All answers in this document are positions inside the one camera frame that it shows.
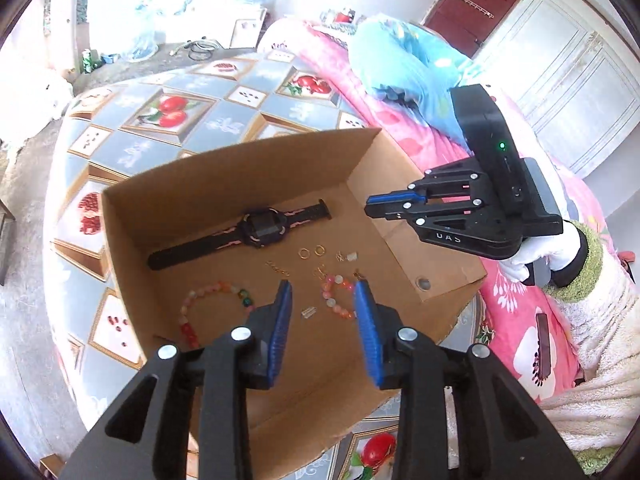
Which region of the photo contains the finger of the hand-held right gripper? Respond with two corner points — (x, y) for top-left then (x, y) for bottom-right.
(364, 162), (486, 211)
(367, 196), (488, 231)

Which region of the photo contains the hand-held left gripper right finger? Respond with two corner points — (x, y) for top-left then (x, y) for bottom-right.
(353, 280), (586, 480)

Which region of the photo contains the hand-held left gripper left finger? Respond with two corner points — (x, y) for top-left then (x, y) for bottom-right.
(60, 280), (294, 480)

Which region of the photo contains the pink orange bead bracelet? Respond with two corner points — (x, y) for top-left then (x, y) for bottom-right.
(321, 274), (358, 320)

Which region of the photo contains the multicolour bead bracelet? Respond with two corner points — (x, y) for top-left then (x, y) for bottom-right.
(179, 282), (258, 351)

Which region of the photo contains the black pink smart watch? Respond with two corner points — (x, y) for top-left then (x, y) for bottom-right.
(148, 200), (332, 272)

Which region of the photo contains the brown cardboard box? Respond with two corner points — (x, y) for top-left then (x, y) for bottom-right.
(101, 127), (488, 468)

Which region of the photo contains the person's right forearm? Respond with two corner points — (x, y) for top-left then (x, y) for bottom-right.
(545, 220), (640, 341)

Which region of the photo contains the person's right hand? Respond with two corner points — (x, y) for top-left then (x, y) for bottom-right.
(497, 220), (582, 286)

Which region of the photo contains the blue blanket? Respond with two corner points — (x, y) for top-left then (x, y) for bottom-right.
(347, 15), (476, 143)

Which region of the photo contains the white wardrobe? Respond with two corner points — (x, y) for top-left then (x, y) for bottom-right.
(480, 0), (640, 181)

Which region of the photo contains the red door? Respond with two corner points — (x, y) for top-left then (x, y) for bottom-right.
(422, 0), (526, 58)

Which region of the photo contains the pink floral blanket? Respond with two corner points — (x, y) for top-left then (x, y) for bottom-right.
(257, 17), (608, 411)

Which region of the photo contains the dark slim rectangular device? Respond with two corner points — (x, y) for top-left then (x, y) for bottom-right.
(534, 312), (553, 386)

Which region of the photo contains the fruit print tablecloth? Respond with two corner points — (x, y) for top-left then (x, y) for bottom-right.
(42, 50), (488, 480)

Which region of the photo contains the white small cabinet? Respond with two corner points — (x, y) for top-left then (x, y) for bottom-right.
(230, 7), (268, 48)

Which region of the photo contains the white fluffy robe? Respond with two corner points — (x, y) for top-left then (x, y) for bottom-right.
(537, 340), (640, 468)

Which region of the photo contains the clear plastic bag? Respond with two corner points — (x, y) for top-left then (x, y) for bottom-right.
(120, 2), (166, 63)

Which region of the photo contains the white plastic bag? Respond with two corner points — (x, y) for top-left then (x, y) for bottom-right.
(0, 67), (73, 146)

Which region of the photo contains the white wall hook rack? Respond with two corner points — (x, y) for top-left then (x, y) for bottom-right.
(454, 0), (496, 16)

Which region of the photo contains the coiled hose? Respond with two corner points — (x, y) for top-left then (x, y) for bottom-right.
(172, 37), (223, 58)

